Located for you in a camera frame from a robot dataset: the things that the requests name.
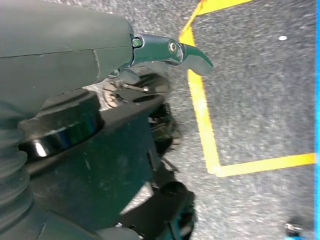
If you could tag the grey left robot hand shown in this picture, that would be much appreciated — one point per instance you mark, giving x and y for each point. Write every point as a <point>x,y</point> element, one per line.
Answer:
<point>50,49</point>

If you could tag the blue metal shelf rack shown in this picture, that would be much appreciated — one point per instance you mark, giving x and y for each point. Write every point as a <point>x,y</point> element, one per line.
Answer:
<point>318,99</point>

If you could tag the black shelf caster wheel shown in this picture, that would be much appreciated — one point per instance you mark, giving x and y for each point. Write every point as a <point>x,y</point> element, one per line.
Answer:
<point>293,230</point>

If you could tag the yellow floor tape marking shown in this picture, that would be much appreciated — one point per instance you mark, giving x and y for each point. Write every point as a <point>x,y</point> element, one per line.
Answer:
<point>202,116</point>

